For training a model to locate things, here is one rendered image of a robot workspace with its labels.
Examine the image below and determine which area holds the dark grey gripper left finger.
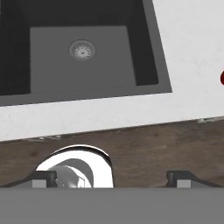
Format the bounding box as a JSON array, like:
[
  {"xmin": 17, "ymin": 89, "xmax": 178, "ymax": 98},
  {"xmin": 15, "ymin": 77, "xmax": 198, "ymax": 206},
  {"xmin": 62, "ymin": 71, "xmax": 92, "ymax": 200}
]
[{"xmin": 0, "ymin": 170, "xmax": 58, "ymax": 189}]

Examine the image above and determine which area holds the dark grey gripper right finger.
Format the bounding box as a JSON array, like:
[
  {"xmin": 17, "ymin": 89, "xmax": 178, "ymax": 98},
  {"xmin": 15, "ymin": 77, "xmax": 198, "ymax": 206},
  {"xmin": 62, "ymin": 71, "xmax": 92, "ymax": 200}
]
[{"xmin": 165, "ymin": 170, "xmax": 224, "ymax": 189}]

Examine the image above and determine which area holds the dark grey kitchen sink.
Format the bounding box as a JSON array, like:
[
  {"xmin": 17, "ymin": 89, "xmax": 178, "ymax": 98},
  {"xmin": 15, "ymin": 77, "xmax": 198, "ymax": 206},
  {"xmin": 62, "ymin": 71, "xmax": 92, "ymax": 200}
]
[{"xmin": 0, "ymin": 0, "xmax": 173, "ymax": 108}]

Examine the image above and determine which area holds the round metal sink drain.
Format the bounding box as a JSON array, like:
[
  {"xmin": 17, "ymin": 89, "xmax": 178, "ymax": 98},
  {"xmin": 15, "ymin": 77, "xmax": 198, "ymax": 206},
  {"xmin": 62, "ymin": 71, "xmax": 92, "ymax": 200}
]
[{"xmin": 67, "ymin": 38, "xmax": 97, "ymax": 61}]

